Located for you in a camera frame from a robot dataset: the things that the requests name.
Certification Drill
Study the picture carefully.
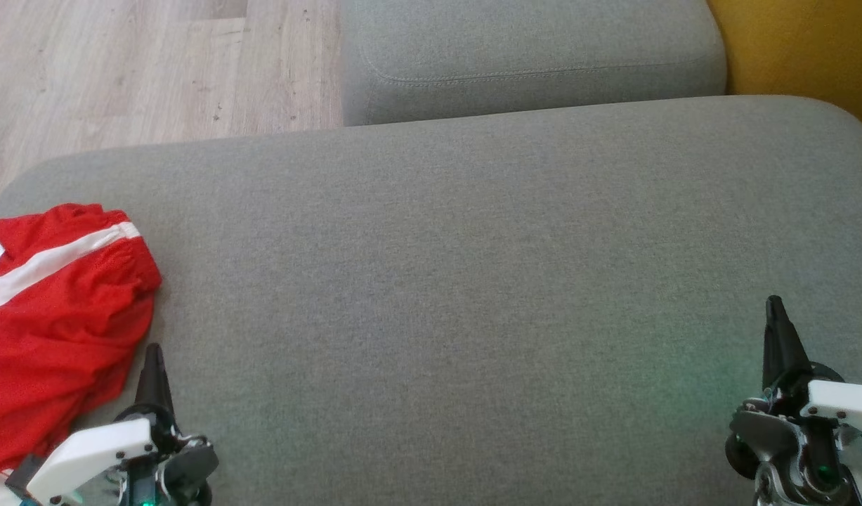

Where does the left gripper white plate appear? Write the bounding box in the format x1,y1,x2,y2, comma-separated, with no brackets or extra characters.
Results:
23,343,221,506

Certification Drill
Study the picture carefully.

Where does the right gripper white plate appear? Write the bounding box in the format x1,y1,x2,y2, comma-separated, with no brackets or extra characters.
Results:
726,295,862,506

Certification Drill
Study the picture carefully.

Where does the red shirt white trim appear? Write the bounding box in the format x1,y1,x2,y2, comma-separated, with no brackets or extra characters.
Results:
0,302,157,482

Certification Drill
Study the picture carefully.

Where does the small grey sofa cushion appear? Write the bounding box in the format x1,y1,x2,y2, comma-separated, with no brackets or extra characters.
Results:
339,0,728,127

